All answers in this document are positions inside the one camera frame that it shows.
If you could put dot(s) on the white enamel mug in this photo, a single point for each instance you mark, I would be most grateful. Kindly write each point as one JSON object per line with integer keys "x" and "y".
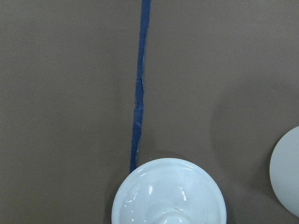
{"x": 284, "y": 171}

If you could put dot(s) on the white ceramic lid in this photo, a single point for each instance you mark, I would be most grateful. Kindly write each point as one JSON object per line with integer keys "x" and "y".
{"x": 169, "y": 191}

